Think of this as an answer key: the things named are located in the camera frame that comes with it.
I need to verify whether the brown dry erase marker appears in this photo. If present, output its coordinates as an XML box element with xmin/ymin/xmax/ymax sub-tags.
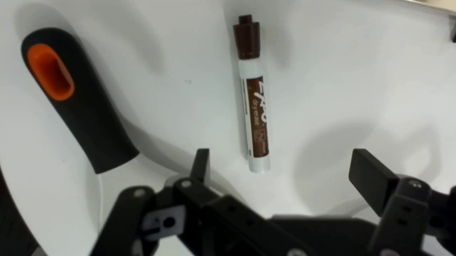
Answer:
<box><xmin>232</xmin><ymin>13</ymin><xmax>273</xmax><ymax>175</ymax></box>

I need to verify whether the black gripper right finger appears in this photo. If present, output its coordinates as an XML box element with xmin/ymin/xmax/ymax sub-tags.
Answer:
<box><xmin>347</xmin><ymin>148</ymin><xmax>456</xmax><ymax>256</ymax></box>

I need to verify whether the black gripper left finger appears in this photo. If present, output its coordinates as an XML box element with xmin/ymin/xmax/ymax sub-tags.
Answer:
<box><xmin>89</xmin><ymin>148</ymin><xmax>304</xmax><ymax>256</ymax></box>

